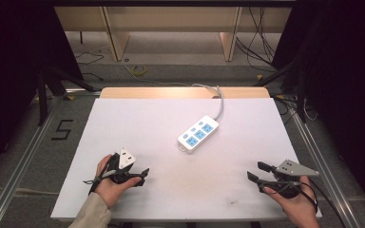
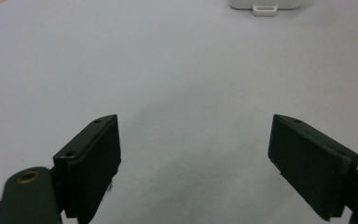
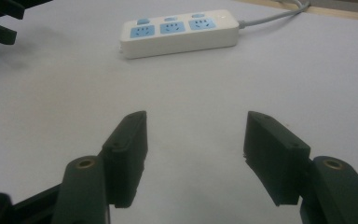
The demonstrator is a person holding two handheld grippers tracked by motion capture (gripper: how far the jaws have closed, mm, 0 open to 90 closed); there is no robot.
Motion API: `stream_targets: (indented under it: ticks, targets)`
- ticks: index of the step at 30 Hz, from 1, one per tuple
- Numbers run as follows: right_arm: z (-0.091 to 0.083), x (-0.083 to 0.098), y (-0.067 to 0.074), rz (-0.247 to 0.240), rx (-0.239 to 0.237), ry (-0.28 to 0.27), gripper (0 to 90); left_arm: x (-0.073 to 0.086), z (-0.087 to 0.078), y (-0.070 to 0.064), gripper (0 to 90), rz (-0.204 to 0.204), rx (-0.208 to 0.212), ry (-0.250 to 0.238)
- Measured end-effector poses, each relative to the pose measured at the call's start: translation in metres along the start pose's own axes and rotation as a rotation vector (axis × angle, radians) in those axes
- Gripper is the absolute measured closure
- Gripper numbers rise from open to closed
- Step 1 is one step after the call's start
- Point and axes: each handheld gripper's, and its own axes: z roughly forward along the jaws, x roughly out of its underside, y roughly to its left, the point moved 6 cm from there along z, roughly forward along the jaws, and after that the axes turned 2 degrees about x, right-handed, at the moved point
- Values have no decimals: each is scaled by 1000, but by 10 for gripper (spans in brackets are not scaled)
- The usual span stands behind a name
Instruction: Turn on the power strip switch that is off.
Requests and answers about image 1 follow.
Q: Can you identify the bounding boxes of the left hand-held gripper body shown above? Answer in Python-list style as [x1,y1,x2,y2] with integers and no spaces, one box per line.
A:
[106,147,138,185]

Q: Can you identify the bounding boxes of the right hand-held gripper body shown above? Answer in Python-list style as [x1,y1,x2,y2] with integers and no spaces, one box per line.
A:
[263,159,320,200]

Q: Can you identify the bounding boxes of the person's left hand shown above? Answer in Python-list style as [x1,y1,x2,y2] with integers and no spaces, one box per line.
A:
[93,153,143,209]

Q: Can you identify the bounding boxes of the person's right hand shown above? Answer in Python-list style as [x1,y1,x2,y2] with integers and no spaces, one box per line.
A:
[263,176,320,228]

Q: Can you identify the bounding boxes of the white table board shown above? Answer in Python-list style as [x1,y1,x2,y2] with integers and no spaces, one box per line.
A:
[49,97,323,222]

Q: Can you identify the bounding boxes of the white power strip blue sockets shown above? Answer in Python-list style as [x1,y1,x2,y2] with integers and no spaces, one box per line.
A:
[177,114,220,155]

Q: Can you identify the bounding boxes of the black stand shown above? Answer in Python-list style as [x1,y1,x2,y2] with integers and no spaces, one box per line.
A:
[35,62,97,127]
[252,59,309,124]

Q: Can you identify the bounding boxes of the wooden table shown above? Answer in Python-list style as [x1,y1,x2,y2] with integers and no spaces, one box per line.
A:
[99,86,271,100]

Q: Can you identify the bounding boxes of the yellow tape roll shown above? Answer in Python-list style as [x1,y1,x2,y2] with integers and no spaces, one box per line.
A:
[130,64,148,77]

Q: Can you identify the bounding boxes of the black curtain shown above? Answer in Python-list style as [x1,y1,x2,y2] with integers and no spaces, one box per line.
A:
[271,0,365,222]
[0,0,86,186]

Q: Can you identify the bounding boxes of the wooden shelf unit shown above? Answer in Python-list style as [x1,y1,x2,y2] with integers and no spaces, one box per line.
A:
[53,6,293,63]

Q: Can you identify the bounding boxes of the metal floor rail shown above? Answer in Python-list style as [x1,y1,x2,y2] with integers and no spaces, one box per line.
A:
[0,89,101,228]
[290,108,363,228]

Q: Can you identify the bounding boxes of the dark gripper strap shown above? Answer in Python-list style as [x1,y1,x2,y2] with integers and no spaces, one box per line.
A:
[82,169,118,195]

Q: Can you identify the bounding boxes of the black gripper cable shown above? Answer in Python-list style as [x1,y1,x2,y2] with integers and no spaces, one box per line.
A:
[299,177,347,228]

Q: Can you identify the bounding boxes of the grey power strip cable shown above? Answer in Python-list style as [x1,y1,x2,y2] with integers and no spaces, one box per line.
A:
[124,62,225,122]

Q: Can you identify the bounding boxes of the thin black floor cable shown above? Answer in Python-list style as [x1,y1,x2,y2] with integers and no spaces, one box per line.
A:
[74,49,106,82]

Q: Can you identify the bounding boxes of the bundle of black floor cables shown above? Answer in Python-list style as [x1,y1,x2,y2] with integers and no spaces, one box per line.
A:
[235,6,278,70]

